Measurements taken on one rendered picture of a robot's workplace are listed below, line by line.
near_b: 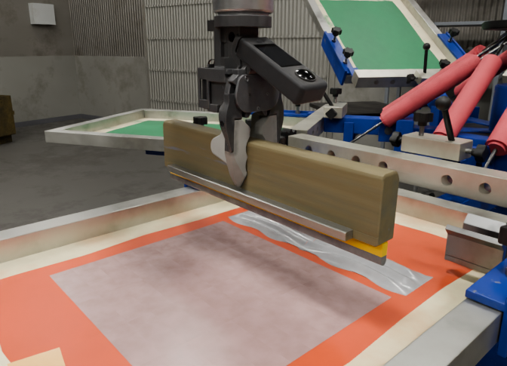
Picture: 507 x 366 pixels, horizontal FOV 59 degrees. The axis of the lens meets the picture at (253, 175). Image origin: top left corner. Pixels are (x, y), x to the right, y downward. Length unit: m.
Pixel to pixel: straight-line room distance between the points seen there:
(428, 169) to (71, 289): 0.65
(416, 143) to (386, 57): 1.17
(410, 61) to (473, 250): 1.58
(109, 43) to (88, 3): 0.77
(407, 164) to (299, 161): 0.46
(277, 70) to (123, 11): 7.17
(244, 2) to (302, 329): 0.37
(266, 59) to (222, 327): 0.30
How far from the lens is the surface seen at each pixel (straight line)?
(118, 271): 0.66
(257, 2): 0.56
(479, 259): 0.65
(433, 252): 0.74
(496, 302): 0.55
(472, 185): 0.89
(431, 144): 0.97
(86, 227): 0.77
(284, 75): 0.51
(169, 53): 6.87
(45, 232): 0.75
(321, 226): 0.49
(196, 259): 0.67
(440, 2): 5.07
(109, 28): 7.93
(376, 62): 2.07
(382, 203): 0.45
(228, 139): 0.55
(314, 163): 0.49
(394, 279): 0.64
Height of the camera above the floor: 1.26
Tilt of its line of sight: 16 degrees down
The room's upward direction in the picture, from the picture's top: straight up
